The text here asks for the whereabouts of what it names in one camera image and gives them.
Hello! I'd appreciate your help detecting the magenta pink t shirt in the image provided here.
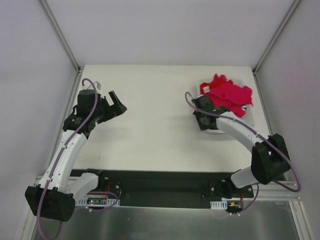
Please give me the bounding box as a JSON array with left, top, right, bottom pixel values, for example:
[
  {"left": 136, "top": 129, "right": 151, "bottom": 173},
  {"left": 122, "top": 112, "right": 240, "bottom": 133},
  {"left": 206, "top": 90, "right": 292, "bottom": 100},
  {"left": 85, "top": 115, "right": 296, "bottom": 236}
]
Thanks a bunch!
[{"left": 205, "top": 79, "right": 253, "bottom": 118}]

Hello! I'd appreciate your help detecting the white plastic laundry basket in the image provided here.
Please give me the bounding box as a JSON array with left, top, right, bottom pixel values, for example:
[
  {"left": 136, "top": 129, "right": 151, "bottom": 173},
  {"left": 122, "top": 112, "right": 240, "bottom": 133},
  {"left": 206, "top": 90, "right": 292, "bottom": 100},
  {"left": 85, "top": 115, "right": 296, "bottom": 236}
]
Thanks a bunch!
[{"left": 195, "top": 78, "right": 255, "bottom": 135}]

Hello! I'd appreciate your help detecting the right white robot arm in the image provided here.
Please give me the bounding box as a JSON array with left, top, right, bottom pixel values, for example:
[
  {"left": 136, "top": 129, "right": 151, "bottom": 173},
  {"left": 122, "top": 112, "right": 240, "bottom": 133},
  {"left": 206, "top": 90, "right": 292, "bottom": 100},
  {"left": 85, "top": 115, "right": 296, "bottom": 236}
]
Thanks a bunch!
[{"left": 187, "top": 95, "right": 292, "bottom": 198}]

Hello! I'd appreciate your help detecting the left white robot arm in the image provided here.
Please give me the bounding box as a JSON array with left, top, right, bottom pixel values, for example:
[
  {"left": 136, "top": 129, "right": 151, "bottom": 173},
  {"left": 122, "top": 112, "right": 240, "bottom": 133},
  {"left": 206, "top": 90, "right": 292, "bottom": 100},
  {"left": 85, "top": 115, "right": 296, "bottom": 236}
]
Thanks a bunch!
[{"left": 25, "top": 89, "right": 127, "bottom": 222}]

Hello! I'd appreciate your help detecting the red t shirt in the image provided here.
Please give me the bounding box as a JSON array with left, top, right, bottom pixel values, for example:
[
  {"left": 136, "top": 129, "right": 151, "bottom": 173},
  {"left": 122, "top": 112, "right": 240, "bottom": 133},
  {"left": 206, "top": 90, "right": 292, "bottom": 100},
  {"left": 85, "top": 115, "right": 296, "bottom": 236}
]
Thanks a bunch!
[{"left": 199, "top": 73, "right": 233, "bottom": 94}]

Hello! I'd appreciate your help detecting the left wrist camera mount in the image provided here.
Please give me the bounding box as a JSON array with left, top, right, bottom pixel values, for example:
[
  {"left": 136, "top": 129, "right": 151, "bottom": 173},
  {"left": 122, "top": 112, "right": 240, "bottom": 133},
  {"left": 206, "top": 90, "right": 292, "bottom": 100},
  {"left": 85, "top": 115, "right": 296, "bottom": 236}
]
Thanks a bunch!
[{"left": 81, "top": 80, "right": 103, "bottom": 96}]

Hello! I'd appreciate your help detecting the right white cable duct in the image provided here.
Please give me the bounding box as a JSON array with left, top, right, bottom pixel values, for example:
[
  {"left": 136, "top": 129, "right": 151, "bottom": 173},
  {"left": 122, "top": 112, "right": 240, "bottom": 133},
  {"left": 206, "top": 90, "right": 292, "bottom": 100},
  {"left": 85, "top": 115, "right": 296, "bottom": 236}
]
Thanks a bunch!
[{"left": 209, "top": 199, "right": 244, "bottom": 210}]

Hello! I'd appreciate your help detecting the white cable duct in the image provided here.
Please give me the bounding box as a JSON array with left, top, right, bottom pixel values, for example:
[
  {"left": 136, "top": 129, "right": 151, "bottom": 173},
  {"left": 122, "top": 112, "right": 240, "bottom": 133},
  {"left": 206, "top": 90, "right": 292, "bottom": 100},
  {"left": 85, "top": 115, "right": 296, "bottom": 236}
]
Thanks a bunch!
[
  {"left": 75, "top": 197, "right": 120, "bottom": 208},
  {"left": 209, "top": 199, "right": 244, "bottom": 210}
]

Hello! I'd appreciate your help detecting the left aluminium frame post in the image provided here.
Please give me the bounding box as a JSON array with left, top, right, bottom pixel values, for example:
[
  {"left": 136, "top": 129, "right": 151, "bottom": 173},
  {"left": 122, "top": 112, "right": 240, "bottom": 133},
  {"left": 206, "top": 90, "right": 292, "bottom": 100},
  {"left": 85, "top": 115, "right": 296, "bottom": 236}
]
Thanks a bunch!
[{"left": 38, "top": 0, "right": 81, "bottom": 73}]

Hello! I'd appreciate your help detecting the aluminium frame post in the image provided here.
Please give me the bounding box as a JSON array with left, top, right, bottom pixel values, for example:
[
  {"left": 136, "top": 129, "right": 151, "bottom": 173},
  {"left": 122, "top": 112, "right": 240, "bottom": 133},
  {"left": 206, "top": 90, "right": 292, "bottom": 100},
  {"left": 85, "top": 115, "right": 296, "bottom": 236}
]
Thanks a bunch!
[
  {"left": 252, "top": 0, "right": 303, "bottom": 76},
  {"left": 38, "top": 0, "right": 81, "bottom": 73}
]

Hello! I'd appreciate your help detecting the left white cable duct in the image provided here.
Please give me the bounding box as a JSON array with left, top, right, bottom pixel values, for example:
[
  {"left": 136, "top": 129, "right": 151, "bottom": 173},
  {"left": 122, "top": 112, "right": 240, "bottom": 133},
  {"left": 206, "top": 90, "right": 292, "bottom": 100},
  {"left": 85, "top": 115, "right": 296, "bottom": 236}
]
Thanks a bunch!
[{"left": 75, "top": 197, "right": 120, "bottom": 208}]

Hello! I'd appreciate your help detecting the right aluminium frame post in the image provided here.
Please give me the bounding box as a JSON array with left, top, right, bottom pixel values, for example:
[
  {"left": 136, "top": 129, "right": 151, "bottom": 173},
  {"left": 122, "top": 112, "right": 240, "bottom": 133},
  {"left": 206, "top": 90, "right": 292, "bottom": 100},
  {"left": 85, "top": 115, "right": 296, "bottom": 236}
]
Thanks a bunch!
[{"left": 252, "top": 0, "right": 303, "bottom": 76}]

